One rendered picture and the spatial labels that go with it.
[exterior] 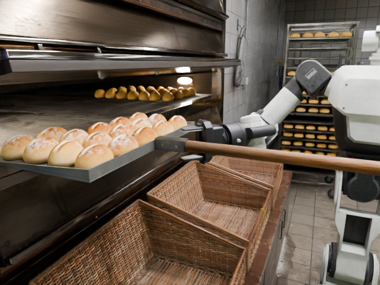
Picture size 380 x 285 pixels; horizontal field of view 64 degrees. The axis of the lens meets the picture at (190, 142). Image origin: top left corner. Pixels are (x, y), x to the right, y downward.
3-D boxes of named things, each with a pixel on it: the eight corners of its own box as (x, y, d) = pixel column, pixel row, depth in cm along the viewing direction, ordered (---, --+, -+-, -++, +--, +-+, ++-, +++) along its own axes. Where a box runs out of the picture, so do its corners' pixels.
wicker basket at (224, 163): (195, 198, 192) (195, 156, 185) (220, 169, 242) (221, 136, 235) (273, 212, 174) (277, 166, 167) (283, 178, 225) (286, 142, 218)
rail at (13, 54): (8, 59, 57) (1, 61, 58) (241, 61, 216) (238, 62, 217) (5, 48, 57) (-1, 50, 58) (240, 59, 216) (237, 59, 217)
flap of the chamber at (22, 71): (12, 72, 58) (-48, 88, 66) (241, 65, 217) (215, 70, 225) (8, 59, 57) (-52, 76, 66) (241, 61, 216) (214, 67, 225)
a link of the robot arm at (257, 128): (221, 124, 96) (249, 121, 101) (228, 158, 95) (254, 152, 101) (245, 117, 86) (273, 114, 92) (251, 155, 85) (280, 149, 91)
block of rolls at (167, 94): (91, 97, 207) (90, 89, 206) (131, 91, 250) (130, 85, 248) (170, 102, 184) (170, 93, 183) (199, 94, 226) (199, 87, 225)
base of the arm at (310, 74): (292, 91, 127) (306, 65, 125) (322, 103, 122) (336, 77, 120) (288, 83, 113) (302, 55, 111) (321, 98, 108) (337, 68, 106)
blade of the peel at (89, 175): (194, 129, 109) (194, 121, 108) (89, 182, 60) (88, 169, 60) (113, 121, 123) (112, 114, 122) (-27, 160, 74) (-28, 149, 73)
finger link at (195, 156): (185, 159, 82) (203, 156, 85) (178, 156, 85) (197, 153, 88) (185, 165, 83) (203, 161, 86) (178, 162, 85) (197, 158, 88)
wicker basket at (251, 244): (145, 247, 140) (143, 193, 133) (192, 199, 190) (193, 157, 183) (249, 276, 122) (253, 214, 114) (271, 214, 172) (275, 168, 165)
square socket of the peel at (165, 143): (189, 150, 83) (189, 138, 82) (184, 153, 80) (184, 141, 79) (160, 146, 86) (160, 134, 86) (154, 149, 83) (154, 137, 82)
